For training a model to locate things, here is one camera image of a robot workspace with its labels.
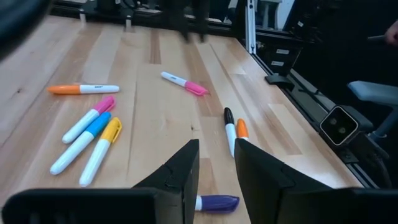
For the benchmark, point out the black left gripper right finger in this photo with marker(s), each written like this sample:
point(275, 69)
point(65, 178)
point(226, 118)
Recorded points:
point(280, 202)

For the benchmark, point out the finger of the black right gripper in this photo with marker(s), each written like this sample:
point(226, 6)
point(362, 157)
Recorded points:
point(202, 29)
point(185, 29)

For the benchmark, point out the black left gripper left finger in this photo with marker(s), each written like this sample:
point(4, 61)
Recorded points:
point(174, 202)

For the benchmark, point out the purple cap marker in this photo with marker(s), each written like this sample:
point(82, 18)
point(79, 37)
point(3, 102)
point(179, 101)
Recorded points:
point(217, 203)

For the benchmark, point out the pink cap thin marker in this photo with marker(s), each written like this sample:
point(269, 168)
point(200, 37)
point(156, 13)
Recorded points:
point(192, 87)

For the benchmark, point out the orange cap small marker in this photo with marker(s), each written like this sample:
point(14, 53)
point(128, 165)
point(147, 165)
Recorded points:
point(65, 89)
point(242, 127)

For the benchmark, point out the yellow cap small marker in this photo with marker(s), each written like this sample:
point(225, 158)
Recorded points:
point(99, 149)

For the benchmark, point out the black cap small marker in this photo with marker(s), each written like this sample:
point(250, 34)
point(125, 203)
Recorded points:
point(229, 124)

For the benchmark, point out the blue cap small marker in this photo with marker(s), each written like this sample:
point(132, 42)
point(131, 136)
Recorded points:
point(77, 146)

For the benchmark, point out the pink cap small marker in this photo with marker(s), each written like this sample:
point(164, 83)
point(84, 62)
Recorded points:
point(84, 123)

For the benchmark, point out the black labelled equipment box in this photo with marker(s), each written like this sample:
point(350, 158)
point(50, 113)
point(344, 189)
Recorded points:
point(280, 57)

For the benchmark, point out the black table clamp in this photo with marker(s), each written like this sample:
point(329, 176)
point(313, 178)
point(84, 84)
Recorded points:
point(278, 80)

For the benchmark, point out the blue-grey chair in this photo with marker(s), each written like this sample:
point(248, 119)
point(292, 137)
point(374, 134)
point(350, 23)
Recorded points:
point(373, 91)

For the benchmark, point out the person's hand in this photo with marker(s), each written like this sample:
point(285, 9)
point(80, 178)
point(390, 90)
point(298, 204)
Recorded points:
point(392, 32)

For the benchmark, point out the aluminium post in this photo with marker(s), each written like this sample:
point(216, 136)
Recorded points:
point(250, 25)

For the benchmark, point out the black table-level camera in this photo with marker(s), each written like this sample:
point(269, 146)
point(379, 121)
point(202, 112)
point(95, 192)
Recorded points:
point(339, 126)

